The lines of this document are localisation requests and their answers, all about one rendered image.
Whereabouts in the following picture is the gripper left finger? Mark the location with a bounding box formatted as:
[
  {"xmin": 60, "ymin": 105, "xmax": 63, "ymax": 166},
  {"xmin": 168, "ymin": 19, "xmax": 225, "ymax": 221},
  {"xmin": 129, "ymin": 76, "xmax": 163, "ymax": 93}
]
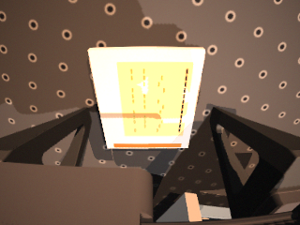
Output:
[{"xmin": 0, "ymin": 107, "xmax": 92, "ymax": 167}]

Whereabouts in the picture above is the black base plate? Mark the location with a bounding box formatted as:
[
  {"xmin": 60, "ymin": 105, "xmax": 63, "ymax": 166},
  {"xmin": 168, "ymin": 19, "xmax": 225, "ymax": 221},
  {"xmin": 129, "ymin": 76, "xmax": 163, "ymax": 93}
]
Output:
[{"xmin": 0, "ymin": 0, "xmax": 300, "ymax": 222}]

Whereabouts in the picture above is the beige benchtop instrument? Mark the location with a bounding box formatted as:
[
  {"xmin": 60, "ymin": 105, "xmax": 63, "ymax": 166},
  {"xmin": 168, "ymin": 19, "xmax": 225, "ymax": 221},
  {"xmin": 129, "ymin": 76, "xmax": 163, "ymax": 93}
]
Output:
[{"xmin": 157, "ymin": 192, "xmax": 232, "ymax": 222}]

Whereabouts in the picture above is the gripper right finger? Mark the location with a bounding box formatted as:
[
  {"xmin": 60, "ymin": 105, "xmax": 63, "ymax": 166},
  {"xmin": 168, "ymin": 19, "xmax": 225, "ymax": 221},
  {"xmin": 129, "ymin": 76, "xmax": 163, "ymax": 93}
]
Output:
[{"xmin": 210, "ymin": 107, "xmax": 300, "ymax": 218}]

